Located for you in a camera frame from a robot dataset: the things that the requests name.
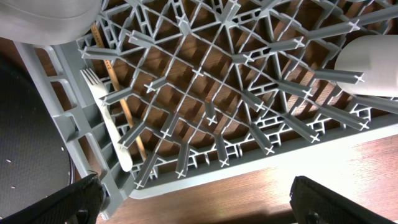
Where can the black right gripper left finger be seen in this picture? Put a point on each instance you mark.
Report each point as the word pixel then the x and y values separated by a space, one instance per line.
pixel 80 202

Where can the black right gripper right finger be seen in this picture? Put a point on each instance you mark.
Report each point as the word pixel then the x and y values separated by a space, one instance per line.
pixel 312 202

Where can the white plastic fork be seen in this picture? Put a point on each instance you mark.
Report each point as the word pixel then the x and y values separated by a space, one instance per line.
pixel 98 90

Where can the light blue cup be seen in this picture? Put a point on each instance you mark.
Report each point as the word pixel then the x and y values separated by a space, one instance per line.
pixel 376 57

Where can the wooden chopstick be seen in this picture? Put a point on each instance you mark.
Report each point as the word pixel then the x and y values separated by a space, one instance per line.
pixel 122 97

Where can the grey dishwasher rack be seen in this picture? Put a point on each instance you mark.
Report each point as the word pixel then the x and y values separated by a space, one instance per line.
pixel 216 89

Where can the round black serving tray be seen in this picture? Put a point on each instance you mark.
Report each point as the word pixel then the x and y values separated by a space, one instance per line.
pixel 34 161

